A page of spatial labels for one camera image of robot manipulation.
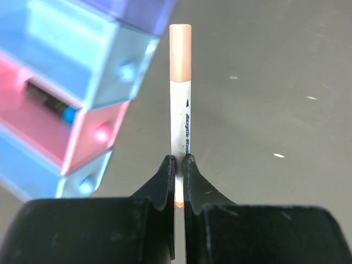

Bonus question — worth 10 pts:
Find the orange white marker pen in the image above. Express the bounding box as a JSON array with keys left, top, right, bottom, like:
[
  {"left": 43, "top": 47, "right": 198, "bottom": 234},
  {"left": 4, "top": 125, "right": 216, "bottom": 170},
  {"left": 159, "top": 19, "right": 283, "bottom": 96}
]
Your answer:
[{"left": 169, "top": 24, "right": 192, "bottom": 208}]

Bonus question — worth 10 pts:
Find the pink drawer box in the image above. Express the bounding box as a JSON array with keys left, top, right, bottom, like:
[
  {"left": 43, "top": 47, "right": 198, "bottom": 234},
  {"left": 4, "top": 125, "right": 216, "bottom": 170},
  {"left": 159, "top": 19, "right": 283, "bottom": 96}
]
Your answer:
[{"left": 1, "top": 54, "right": 129, "bottom": 175}]

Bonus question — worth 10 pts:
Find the black blue highlighter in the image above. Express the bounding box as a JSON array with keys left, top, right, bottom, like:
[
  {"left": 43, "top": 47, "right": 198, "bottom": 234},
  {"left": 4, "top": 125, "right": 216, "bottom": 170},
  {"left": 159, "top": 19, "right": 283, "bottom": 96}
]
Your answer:
[{"left": 25, "top": 82, "right": 77, "bottom": 125}]

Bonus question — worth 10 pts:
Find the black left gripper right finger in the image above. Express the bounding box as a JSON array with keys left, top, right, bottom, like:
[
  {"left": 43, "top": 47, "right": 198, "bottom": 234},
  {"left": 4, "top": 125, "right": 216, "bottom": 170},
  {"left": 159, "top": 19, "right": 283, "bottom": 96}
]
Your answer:
[{"left": 183, "top": 155, "right": 351, "bottom": 263}]

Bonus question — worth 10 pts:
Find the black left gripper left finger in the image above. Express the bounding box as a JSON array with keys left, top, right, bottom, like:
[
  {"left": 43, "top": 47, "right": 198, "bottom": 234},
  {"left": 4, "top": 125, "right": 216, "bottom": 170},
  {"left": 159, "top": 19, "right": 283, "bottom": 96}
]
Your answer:
[{"left": 1, "top": 155, "right": 176, "bottom": 264}]

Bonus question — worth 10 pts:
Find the purple drawer box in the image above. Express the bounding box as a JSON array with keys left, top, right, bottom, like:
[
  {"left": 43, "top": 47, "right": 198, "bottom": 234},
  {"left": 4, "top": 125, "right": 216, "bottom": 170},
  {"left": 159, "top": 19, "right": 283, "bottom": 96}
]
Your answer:
[{"left": 109, "top": 0, "right": 177, "bottom": 36}]

